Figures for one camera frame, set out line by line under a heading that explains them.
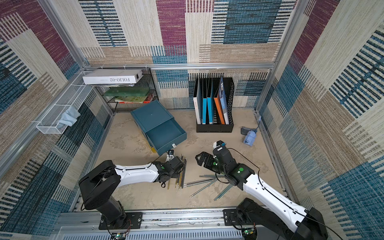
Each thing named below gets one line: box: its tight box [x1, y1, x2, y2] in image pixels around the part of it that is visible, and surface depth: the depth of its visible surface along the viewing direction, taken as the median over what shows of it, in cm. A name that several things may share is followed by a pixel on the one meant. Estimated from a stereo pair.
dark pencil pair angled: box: [183, 178, 216, 188], surface depth 87 cm
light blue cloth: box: [56, 105, 81, 129], surface depth 69 cm
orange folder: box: [213, 91, 226, 125], surface depth 93 cm
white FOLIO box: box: [82, 69, 144, 85], surface depth 81 cm
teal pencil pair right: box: [213, 183, 233, 201], surface depth 83 cm
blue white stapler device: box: [240, 117, 262, 147], surface depth 98 cm
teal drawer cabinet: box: [130, 100, 188, 156], surface depth 88 cm
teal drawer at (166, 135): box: [145, 117, 187, 156], surface depth 86 cm
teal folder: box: [202, 78, 213, 125], surface depth 93 cm
